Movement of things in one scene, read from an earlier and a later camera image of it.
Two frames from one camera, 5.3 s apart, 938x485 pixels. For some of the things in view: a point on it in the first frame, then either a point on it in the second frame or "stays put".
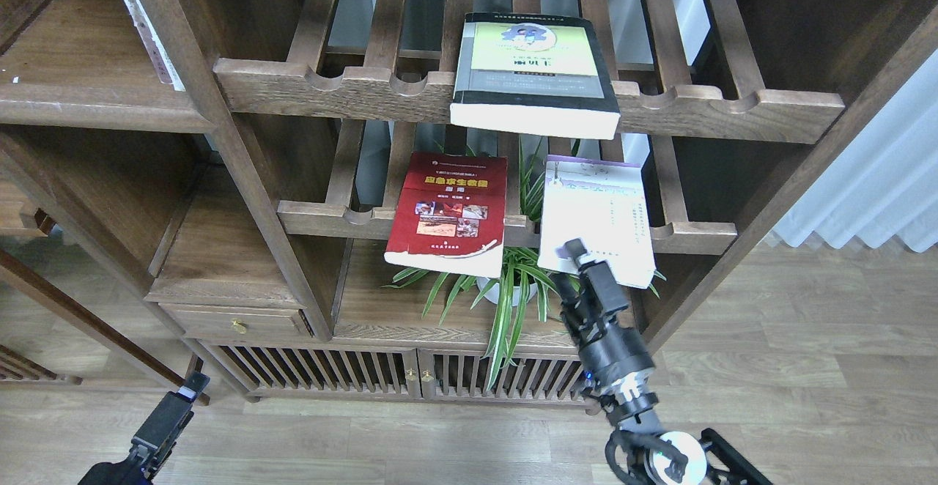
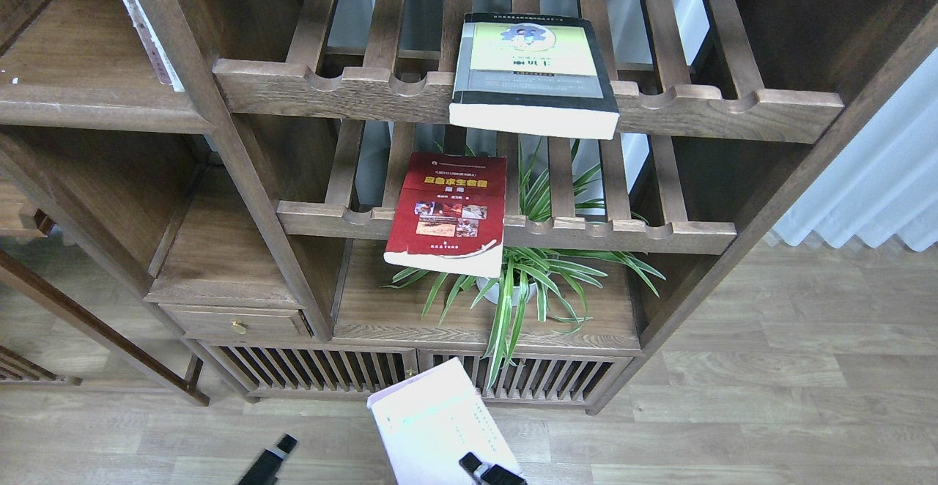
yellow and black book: x=533 y=74 stays put
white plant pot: x=494 y=295 stays put
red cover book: x=450 y=214 stays put
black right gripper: x=611 y=351 to x=489 y=474
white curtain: x=883 y=188 stays put
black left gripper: x=162 y=429 to x=265 y=468
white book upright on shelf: x=165 y=70 stays put
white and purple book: x=604 y=205 to x=428 y=422
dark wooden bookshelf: x=355 y=179 stays put
